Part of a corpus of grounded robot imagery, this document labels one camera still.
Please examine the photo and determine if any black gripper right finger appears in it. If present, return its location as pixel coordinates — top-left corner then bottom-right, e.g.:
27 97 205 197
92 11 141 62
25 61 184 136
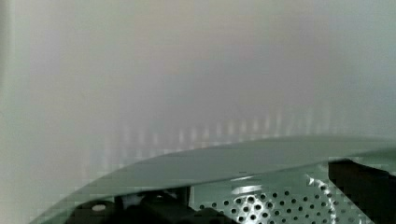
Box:
328 160 396 224

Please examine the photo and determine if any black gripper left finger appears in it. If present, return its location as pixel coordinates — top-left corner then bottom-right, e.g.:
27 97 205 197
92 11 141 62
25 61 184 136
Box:
175 187 191 207

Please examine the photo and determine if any green plastic strainer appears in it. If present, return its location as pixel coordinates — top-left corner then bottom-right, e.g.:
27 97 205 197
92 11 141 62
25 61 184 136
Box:
30 135 395 224

